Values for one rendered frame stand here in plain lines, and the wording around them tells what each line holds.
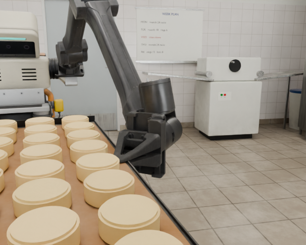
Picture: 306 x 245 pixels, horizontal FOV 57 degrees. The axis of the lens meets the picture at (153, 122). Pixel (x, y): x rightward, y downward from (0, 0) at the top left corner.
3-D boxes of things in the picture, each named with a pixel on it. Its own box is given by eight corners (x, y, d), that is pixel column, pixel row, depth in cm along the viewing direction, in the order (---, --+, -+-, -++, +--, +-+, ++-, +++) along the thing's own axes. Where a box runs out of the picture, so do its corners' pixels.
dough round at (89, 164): (127, 170, 35) (127, 155, 34) (106, 188, 30) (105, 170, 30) (92, 164, 37) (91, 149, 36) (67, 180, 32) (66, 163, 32)
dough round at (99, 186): (141, 204, 27) (141, 185, 27) (88, 214, 25) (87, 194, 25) (126, 182, 32) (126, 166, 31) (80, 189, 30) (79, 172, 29)
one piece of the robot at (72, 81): (62, 81, 125) (61, 55, 121) (74, 80, 127) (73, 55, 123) (65, 86, 116) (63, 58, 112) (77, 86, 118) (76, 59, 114)
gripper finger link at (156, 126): (139, 186, 36) (165, 162, 45) (139, 132, 35) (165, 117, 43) (94, 178, 39) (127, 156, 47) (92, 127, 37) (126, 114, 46)
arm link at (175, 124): (186, 140, 56) (160, 143, 58) (180, 106, 55) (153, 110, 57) (175, 150, 49) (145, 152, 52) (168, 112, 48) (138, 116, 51)
